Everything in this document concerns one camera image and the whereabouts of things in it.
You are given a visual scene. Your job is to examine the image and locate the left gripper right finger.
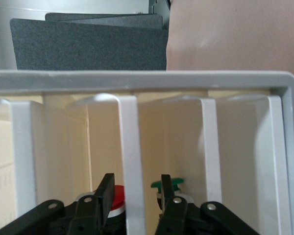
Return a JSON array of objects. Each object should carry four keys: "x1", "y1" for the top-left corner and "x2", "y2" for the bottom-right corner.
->
[{"x1": 154, "y1": 174, "x2": 258, "y2": 235}]

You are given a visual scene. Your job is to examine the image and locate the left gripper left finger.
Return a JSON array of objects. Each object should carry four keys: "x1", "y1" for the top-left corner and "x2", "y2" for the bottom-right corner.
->
[{"x1": 0, "y1": 173, "x2": 116, "y2": 235}]

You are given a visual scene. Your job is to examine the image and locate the red push button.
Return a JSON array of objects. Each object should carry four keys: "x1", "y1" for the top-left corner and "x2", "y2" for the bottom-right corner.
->
[{"x1": 92, "y1": 185, "x2": 126, "y2": 218}]

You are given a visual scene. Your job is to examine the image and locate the green push button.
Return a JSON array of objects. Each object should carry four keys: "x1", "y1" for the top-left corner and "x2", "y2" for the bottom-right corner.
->
[{"x1": 150, "y1": 176, "x2": 195, "y2": 213}]

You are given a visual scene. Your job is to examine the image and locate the white plastic drawer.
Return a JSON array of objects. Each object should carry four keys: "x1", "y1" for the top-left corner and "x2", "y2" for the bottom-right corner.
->
[{"x1": 215, "y1": 95, "x2": 286, "y2": 235}]

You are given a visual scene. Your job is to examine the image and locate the white four-drawer cabinet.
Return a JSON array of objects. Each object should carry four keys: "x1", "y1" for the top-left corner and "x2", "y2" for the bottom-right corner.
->
[{"x1": 0, "y1": 70, "x2": 294, "y2": 235}]

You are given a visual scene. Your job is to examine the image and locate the dark grey foam panels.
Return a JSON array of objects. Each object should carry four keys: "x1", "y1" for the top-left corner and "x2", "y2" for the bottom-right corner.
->
[{"x1": 10, "y1": 18, "x2": 168, "y2": 71}]

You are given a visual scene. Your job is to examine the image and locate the narrow grey felt panel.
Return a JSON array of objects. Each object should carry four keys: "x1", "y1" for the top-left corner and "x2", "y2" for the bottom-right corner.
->
[{"x1": 45, "y1": 12, "x2": 164, "y2": 31}]

